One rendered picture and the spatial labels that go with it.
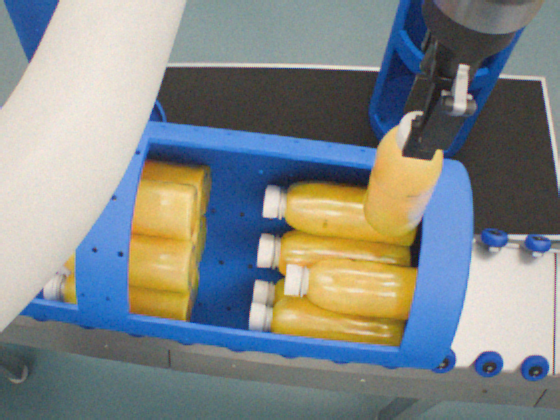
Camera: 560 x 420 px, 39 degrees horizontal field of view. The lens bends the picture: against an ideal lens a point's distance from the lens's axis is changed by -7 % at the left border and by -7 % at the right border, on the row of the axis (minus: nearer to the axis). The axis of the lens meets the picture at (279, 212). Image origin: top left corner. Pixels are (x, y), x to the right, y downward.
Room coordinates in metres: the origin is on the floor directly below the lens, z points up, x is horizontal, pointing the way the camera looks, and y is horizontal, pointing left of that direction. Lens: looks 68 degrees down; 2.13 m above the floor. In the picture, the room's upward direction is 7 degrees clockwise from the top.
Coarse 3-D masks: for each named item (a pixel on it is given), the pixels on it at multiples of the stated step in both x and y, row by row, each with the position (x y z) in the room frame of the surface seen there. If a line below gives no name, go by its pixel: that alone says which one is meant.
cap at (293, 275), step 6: (288, 264) 0.33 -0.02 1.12; (288, 270) 0.32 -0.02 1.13; (294, 270) 0.32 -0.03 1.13; (300, 270) 0.33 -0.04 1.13; (288, 276) 0.32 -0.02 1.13; (294, 276) 0.32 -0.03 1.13; (300, 276) 0.32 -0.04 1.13; (288, 282) 0.31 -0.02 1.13; (294, 282) 0.31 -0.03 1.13; (300, 282) 0.31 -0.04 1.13; (288, 288) 0.30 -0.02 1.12; (294, 288) 0.30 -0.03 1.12; (288, 294) 0.30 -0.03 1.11
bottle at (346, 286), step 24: (312, 264) 0.34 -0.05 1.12; (336, 264) 0.34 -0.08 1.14; (360, 264) 0.34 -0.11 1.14; (384, 264) 0.35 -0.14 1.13; (312, 288) 0.30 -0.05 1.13; (336, 288) 0.30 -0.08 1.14; (360, 288) 0.31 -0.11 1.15; (384, 288) 0.31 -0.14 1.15; (408, 288) 0.31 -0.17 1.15; (336, 312) 0.28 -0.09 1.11; (360, 312) 0.28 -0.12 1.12; (384, 312) 0.29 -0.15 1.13; (408, 312) 0.29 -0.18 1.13
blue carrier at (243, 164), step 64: (192, 128) 0.48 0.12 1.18; (128, 192) 0.36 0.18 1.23; (256, 192) 0.47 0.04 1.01; (448, 192) 0.42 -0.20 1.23; (128, 256) 0.29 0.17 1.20; (256, 256) 0.39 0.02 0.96; (448, 256) 0.33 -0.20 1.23; (64, 320) 0.23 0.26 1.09; (128, 320) 0.23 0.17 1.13; (192, 320) 0.28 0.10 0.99; (448, 320) 0.27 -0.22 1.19
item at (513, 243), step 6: (474, 234) 0.49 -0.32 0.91; (474, 240) 0.47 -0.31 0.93; (480, 240) 0.47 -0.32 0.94; (510, 240) 0.49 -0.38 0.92; (516, 240) 0.49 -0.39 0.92; (522, 240) 0.49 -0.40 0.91; (486, 246) 0.46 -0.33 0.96; (492, 246) 0.46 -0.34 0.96; (504, 246) 0.47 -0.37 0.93; (510, 246) 0.47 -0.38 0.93; (516, 246) 0.47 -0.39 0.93; (522, 246) 0.47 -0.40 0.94; (552, 246) 0.48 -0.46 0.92; (558, 246) 0.49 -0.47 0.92; (492, 252) 0.45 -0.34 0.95; (528, 252) 0.46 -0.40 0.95; (534, 252) 0.46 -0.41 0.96; (552, 252) 0.47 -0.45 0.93; (558, 252) 0.47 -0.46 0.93
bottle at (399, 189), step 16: (384, 144) 0.38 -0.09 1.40; (400, 144) 0.37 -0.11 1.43; (384, 160) 0.36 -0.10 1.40; (400, 160) 0.36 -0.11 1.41; (416, 160) 0.36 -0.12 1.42; (432, 160) 0.36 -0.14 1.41; (384, 176) 0.35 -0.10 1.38; (400, 176) 0.35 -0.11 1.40; (416, 176) 0.35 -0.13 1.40; (432, 176) 0.35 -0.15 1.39; (368, 192) 0.37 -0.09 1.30; (384, 192) 0.35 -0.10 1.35; (400, 192) 0.34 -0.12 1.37; (416, 192) 0.34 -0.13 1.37; (432, 192) 0.36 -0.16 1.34; (368, 208) 0.36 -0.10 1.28; (384, 208) 0.34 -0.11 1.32; (400, 208) 0.34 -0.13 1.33; (416, 208) 0.34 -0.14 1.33; (384, 224) 0.34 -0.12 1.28; (400, 224) 0.34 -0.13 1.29; (416, 224) 0.35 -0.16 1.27
